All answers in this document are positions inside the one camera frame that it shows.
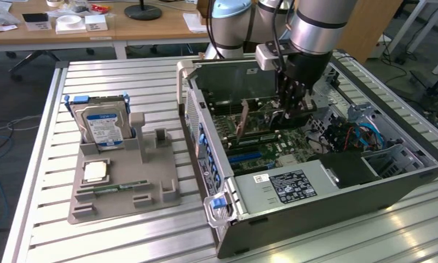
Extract black RAM slot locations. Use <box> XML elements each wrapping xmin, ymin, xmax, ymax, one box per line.
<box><xmin>207</xmin><ymin>99</ymin><xmax>243</xmax><ymax>109</ymax></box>
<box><xmin>210</xmin><ymin>105</ymin><xmax>243</xmax><ymax>115</ymax></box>

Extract plain white box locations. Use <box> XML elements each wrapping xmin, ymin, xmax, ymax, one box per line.
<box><xmin>83</xmin><ymin>14</ymin><xmax>107</xmax><ymax>32</ymax></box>

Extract crumpled plastic bag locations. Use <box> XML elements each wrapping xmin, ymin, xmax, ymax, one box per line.
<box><xmin>0</xmin><ymin>0</ymin><xmax>21</xmax><ymax>25</ymax></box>

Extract grey parts rack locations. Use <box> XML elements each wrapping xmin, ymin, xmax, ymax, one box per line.
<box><xmin>65</xmin><ymin>111</ymin><xmax>182</xmax><ymax>226</ymax></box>

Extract blue expansion slot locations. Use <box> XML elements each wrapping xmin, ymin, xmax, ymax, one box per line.
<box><xmin>227</xmin><ymin>151</ymin><xmax>262</xmax><ymax>163</ymax></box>

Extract grey floor cable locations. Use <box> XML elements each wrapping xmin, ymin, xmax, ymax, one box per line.
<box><xmin>0</xmin><ymin>115</ymin><xmax>42</xmax><ymax>132</ymax></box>

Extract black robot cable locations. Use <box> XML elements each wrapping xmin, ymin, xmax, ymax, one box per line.
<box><xmin>203</xmin><ymin>0</ymin><xmax>292</xmax><ymax>72</ymax></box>

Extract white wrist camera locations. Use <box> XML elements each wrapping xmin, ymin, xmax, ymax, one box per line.
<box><xmin>254</xmin><ymin>41</ymin><xmax>296</xmax><ymax>71</ymax></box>

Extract white papers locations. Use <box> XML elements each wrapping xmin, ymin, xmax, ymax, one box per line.
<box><xmin>182</xmin><ymin>12</ymin><xmax>208</xmax><ymax>33</ymax></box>

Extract black plastic shroud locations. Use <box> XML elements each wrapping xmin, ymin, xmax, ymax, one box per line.
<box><xmin>315</xmin><ymin>152</ymin><xmax>382</xmax><ymax>190</ymax></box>

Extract white box black top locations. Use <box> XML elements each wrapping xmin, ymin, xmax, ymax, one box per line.
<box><xmin>21</xmin><ymin>13</ymin><xmax>53</xmax><ymax>31</ymax></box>

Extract graphics card with metal bracket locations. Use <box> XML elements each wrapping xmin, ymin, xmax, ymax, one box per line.
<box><xmin>235</xmin><ymin>98</ymin><xmax>312</xmax><ymax>138</ymax></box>

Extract clear bag dark content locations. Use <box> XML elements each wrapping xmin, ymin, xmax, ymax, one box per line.
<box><xmin>45</xmin><ymin>4</ymin><xmax>91</xmax><ymax>17</ymax></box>

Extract silver disk bay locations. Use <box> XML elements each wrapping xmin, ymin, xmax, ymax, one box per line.
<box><xmin>359</xmin><ymin>142</ymin><xmax>426</xmax><ymax>179</ymax></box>

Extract flat white box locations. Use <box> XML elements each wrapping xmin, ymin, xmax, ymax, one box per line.
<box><xmin>54</xmin><ymin>15</ymin><xmax>87</xmax><ymax>35</ymax></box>

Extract silver CPU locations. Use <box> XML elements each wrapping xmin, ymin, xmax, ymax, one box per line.
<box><xmin>82</xmin><ymin>161</ymin><xmax>107</xmax><ymax>182</ymax></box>

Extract silver metal drive cage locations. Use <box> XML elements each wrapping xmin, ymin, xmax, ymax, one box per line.
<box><xmin>302</xmin><ymin>61</ymin><xmax>383</xmax><ymax>143</ymax></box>

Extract blue wire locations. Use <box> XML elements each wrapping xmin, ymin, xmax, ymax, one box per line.
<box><xmin>351</xmin><ymin>122</ymin><xmax>386</xmax><ymax>151</ymax></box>

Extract green RAM stick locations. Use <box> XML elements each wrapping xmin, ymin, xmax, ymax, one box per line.
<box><xmin>90</xmin><ymin>182</ymin><xmax>146</xmax><ymax>194</ymax></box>

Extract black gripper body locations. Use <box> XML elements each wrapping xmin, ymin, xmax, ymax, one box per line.
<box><xmin>278</xmin><ymin>50</ymin><xmax>332</xmax><ymax>88</ymax></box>

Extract open dark PC case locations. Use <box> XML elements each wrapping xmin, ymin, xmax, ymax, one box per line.
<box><xmin>176</xmin><ymin>52</ymin><xmax>438</xmax><ymax>260</ymax></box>

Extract green motherboard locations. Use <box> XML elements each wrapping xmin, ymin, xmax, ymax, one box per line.
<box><xmin>203</xmin><ymin>93</ymin><xmax>322</xmax><ymax>176</ymax></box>

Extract black round lamp base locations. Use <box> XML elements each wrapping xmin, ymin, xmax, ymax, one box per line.
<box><xmin>123</xmin><ymin>0</ymin><xmax>163</xmax><ymax>21</ymax></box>

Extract black cable to case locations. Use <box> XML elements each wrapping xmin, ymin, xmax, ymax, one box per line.
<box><xmin>331</xmin><ymin>49</ymin><xmax>354</xmax><ymax>60</ymax></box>

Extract white tape roll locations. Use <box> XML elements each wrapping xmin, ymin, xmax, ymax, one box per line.
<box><xmin>57</xmin><ymin>15</ymin><xmax>80</xmax><ymax>27</ymax></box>

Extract wooden cabinet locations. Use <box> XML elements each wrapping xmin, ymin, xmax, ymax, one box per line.
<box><xmin>335</xmin><ymin>0</ymin><xmax>404</xmax><ymax>63</ymax></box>

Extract wooden desk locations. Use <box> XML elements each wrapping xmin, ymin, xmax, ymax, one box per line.
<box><xmin>0</xmin><ymin>0</ymin><xmax>316</xmax><ymax>60</ymax></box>

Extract black RAM stick white label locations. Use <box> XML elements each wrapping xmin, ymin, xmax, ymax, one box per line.
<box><xmin>227</xmin><ymin>133</ymin><xmax>280</xmax><ymax>148</ymax></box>

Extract brown cardboard box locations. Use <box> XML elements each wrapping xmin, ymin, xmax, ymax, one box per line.
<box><xmin>196</xmin><ymin>0</ymin><xmax>211</xmax><ymax>19</ymax></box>

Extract grey power supply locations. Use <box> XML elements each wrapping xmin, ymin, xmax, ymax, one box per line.
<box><xmin>224</xmin><ymin>160</ymin><xmax>342</xmax><ymax>217</ymax></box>

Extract hard disk in blue caddy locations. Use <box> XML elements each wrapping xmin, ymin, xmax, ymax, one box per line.
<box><xmin>62</xmin><ymin>93</ymin><xmax>136</xmax><ymax>151</ymax></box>

